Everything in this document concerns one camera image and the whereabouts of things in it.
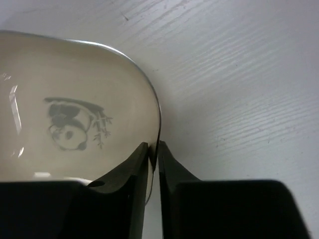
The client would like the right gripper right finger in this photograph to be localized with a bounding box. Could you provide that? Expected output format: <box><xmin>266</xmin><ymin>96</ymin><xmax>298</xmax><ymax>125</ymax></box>
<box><xmin>158</xmin><ymin>141</ymin><xmax>310</xmax><ymax>239</ymax></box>

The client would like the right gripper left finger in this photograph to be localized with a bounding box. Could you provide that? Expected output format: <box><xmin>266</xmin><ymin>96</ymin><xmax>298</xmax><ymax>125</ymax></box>
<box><xmin>0</xmin><ymin>142</ymin><xmax>149</xmax><ymax>239</ymax></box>

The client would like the beige panda plate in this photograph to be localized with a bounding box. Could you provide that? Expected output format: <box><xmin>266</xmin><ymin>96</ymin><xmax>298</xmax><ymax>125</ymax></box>
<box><xmin>0</xmin><ymin>30</ymin><xmax>161</xmax><ymax>197</ymax></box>

